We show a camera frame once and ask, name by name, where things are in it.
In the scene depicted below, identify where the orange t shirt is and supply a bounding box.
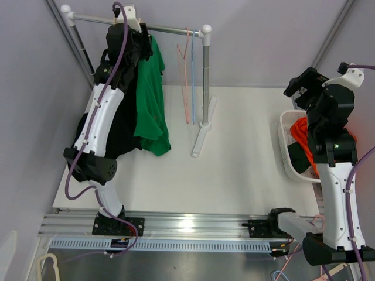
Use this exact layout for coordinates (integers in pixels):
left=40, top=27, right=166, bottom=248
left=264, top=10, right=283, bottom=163
left=289, top=116, right=358, bottom=171

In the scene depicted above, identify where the pink wire hanger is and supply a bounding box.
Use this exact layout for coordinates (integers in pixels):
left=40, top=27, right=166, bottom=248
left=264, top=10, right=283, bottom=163
left=176, top=28, right=190, bottom=125

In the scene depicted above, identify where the blue wire hanger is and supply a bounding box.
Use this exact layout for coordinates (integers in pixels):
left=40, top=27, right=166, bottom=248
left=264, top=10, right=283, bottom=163
left=190, top=29, right=197, bottom=125

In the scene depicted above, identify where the white and dark green shirt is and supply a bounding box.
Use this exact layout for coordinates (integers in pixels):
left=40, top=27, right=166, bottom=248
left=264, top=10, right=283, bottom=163
left=288, top=142, right=311, bottom=174

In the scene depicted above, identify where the bright green t shirt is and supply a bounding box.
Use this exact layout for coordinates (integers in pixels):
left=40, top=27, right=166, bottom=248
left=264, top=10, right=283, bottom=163
left=134, top=36, right=171, bottom=156

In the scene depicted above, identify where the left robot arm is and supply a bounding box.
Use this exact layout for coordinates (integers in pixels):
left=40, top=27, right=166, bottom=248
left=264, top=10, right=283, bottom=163
left=63, top=23, right=154, bottom=235

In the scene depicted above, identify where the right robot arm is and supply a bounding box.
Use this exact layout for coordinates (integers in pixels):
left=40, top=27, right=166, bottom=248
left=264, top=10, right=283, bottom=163
left=267, top=63, right=374, bottom=266

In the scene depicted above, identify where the black t shirt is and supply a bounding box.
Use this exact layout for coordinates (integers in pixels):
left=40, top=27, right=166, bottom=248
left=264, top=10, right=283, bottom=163
left=67, top=70, right=143, bottom=184

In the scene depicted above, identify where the beige hanger on floor right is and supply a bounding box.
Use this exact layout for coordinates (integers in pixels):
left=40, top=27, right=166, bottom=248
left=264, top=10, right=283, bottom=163
left=316, top=263, right=347, bottom=281

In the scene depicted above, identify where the beige hanger on floor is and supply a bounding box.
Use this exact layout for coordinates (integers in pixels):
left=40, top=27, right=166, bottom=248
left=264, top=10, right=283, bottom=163
left=35, top=253, right=62, bottom=281
left=316, top=263, right=347, bottom=281

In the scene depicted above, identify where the blue hanger on floor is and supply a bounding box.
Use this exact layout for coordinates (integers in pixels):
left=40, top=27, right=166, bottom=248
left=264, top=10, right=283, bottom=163
left=270, top=270, right=289, bottom=281

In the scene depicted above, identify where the beige hanger on floor left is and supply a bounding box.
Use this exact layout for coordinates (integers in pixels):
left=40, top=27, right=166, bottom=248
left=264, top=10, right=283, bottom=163
left=35, top=253, right=62, bottom=281

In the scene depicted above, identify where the white plastic basket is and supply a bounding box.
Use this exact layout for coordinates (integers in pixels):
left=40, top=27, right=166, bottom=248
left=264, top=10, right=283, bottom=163
left=277, top=110, right=321, bottom=184

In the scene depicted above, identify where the metal clothes rack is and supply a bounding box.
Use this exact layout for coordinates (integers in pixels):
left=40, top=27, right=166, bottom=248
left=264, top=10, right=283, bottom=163
left=60, top=5, right=217, bottom=157

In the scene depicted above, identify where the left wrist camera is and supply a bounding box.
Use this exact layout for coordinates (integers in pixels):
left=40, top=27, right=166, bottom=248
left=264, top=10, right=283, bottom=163
left=114, top=4, right=142, bottom=33

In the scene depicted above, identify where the slotted cable duct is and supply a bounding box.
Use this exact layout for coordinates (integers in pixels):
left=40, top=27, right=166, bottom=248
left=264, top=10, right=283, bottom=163
left=49, top=238, right=286, bottom=253

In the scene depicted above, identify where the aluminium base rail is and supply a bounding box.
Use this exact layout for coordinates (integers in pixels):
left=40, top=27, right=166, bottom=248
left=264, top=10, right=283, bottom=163
left=37, top=210, right=267, bottom=241

